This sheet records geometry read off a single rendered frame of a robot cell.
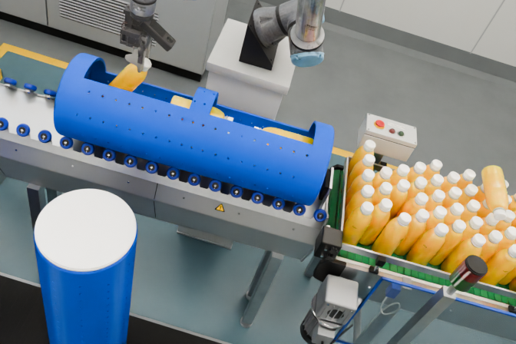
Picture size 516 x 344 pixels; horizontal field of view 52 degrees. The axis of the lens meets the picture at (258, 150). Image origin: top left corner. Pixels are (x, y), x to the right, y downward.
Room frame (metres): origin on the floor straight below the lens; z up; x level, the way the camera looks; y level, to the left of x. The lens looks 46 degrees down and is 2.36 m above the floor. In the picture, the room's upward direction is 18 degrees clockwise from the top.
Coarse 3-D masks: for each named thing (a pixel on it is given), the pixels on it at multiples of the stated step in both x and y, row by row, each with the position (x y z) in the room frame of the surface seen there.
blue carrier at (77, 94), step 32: (96, 64) 1.36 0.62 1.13; (64, 96) 1.12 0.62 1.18; (96, 96) 1.14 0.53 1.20; (128, 96) 1.17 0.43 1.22; (160, 96) 1.37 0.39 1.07; (192, 96) 1.39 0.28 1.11; (64, 128) 1.09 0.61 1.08; (96, 128) 1.09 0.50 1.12; (128, 128) 1.11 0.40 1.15; (160, 128) 1.13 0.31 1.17; (192, 128) 1.15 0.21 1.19; (224, 128) 1.18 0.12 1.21; (256, 128) 1.21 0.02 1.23; (288, 128) 1.40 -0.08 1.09; (320, 128) 1.29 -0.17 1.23; (160, 160) 1.11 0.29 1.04; (192, 160) 1.11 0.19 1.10; (224, 160) 1.12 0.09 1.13; (256, 160) 1.13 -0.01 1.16; (288, 160) 1.16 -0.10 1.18; (320, 160) 1.18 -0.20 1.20; (288, 192) 1.12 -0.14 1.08
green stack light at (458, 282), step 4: (456, 268) 0.94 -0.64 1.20; (452, 272) 0.94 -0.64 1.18; (456, 272) 0.93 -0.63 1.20; (452, 276) 0.93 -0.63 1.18; (456, 276) 0.92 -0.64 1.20; (460, 276) 0.91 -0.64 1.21; (452, 280) 0.92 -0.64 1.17; (456, 280) 0.91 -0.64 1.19; (460, 280) 0.91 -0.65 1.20; (464, 280) 0.90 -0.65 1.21; (452, 284) 0.91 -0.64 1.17; (456, 284) 0.91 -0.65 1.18; (460, 284) 0.90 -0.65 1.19; (464, 284) 0.90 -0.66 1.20; (468, 284) 0.90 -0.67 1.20; (472, 284) 0.90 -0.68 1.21; (456, 288) 0.90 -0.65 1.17; (460, 288) 0.90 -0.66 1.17; (464, 288) 0.90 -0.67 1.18; (468, 288) 0.90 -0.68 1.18
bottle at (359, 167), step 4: (360, 160) 1.38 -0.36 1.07; (356, 164) 1.37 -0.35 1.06; (360, 164) 1.36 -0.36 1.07; (364, 164) 1.35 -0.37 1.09; (372, 164) 1.36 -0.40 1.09; (352, 168) 1.37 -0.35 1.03; (356, 168) 1.35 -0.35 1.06; (360, 168) 1.35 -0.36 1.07; (364, 168) 1.34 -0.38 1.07; (368, 168) 1.35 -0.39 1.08; (372, 168) 1.36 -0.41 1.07; (352, 172) 1.35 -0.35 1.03; (356, 172) 1.34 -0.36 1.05; (360, 172) 1.34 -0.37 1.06; (352, 176) 1.35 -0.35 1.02; (356, 176) 1.34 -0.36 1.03; (348, 180) 1.35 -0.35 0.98; (352, 180) 1.34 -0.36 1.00; (348, 184) 1.35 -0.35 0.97; (348, 188) 1.34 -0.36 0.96
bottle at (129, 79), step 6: (126, 66) 1.30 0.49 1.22; (132, 66) 1.28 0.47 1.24; (126, 72) 1.27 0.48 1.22; (132, 72) 1.27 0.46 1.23; (138, 72) 1.27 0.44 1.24; (144, 72) 1.29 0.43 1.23; (114, 78) 1.29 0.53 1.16; (120, 78) 1.27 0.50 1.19; (126, 78) 1.26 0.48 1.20; (132, 78) 1.26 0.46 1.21; (138, 78) 1.27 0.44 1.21; (144, 78) 1.29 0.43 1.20; (108, 84) 1.29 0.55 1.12; (114, 84) 1.27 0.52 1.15; (120, 84) 1.26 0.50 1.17; (126, 84) 1.26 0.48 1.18; (132, 84) 1.26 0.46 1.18; (138, 84) 1.28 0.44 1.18; (126, 90) 1.26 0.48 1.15; (132, 90) 1.28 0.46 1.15
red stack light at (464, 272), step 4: (464, 260) 0.94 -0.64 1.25; (460, 264) 0.94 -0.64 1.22; (464, 264) 0.93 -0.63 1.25; (460, 268) 0.93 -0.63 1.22; (464, 268) 0.92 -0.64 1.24; (460, 272) 0.92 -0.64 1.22; (464, 272) 0.91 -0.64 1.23; (468, 272) 0.91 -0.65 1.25; (464, 276) 0.91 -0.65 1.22; (468, 276) 0.90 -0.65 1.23; (472, 276) 0.90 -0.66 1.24; (476, 276) 0.90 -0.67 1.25; (480, 276) 0.90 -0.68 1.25; (468, 280) 0.90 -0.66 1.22; (472, 280) 0.90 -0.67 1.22; (476, 280) 0.90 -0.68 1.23
